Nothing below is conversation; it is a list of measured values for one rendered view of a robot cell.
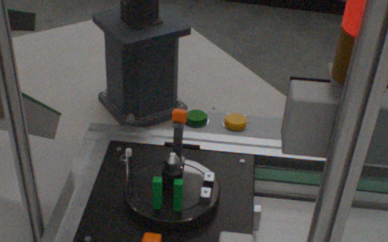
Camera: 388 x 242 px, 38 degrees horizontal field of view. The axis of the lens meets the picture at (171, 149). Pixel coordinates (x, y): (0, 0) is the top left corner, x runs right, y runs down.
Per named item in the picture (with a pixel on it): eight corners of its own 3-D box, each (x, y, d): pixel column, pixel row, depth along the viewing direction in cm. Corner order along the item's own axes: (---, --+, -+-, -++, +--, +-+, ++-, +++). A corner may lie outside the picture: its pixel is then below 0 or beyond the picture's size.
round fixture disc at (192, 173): (133, 162, 89) (133, 152, 87) (221, 171, 87) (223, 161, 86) (114, 225, 78) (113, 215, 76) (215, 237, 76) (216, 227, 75)
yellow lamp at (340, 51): (328, 62, 56) (338, 15, 53) (380, 66, 55) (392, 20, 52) (333, 88, 52) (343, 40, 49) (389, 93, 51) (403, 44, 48)
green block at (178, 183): (173, 205, 78) (174, 178, 75) (182, 206, 78) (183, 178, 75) (172, 210, 77) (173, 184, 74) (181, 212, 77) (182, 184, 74)
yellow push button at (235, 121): (224, 120, 101) (225, 111, 100) (246, 122, 101) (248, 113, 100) (223, 133, 98) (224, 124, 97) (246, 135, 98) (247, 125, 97)
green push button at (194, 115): (185, 116, 102) (186, 107, 101) (208, 119, 102) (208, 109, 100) (183, 129, 99) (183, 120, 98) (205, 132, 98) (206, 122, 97)
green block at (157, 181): (153, 203, 78) (153, 175, 75) (162, 204, 78) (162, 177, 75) (152, 209, 77) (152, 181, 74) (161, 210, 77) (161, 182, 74)
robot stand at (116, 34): (155, 82, 129) (155, -1, 117) (189, 113, 119) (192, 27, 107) (97, 99, 123) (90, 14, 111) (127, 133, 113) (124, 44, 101)
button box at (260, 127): (178, 134, 106) (179, 106, 103) (290, 145, 104) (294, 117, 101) (173, 157, 101) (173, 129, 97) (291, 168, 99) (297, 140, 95)
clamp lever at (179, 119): (170, 156, 86) (173, 108, 83) (183, 157, 85) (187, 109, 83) (167, 164, 82) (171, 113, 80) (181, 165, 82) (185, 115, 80)
